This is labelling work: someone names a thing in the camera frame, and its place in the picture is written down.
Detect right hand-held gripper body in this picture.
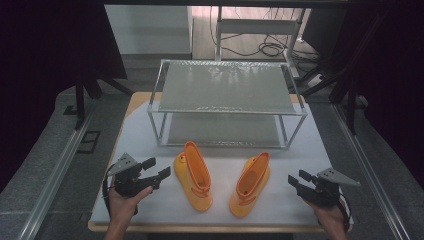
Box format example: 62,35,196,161
300,167,361,208

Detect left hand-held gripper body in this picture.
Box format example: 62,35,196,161
107,152,160,198

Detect yellow rubber rain boot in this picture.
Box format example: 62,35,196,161
228,151,271,219
173,140,214,213

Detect two-tier metal shoe rack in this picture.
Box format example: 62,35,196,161
147,59,309,150

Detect person's left hand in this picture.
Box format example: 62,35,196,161
108,185,154,232

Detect person's right hand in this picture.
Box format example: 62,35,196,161
303,198,348,235

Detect white table mat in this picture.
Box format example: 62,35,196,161
90,99,355,227

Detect black tripod stand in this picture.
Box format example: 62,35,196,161
62,75,135,132
299,64,368,136

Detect dark curtain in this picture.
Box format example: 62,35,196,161
328,0,424,192
0,0,128,194

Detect white cabinet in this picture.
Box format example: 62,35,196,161
104,4,194,56

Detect black monitor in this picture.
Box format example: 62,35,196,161
301,7,350,57

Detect grey metal stand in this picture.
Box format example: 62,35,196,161
214,5,307,80

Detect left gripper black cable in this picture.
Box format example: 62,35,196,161
101,162,117,219

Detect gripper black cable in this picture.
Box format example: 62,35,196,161
101,162,117,219
337,191,353,233

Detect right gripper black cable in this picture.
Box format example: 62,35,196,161
337,191,353,233

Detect aluminium floor rail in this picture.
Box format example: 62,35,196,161
18,108,97,240
331,103,412,240

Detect black floor bracket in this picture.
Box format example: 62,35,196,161
76,130,102,155

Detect black floor cables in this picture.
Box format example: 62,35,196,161
209,5,322,64

